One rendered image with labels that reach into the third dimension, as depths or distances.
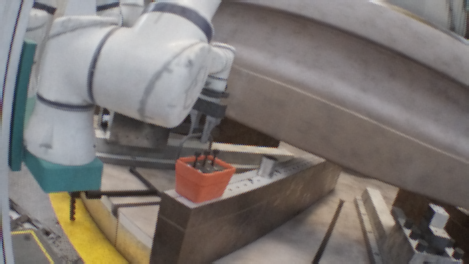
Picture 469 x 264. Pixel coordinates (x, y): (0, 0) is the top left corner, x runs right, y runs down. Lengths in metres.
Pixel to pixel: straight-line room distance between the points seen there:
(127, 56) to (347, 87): 1.50
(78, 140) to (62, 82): 0.12
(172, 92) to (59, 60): 0.24
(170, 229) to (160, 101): 0.89
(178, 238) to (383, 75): 1.29
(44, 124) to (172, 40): 0.29
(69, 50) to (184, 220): 0.88
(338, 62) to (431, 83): 0.61
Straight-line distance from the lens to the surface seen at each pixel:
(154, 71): 0.58
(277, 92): 1.95
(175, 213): 1.39
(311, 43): 2.05
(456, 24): 5.58
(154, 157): 2.70
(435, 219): 1.85
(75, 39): 0.66
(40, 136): 0.71
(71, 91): 0.68
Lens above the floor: 1.25
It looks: 13 degrees down
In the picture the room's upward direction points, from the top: 16 degrees clockwise
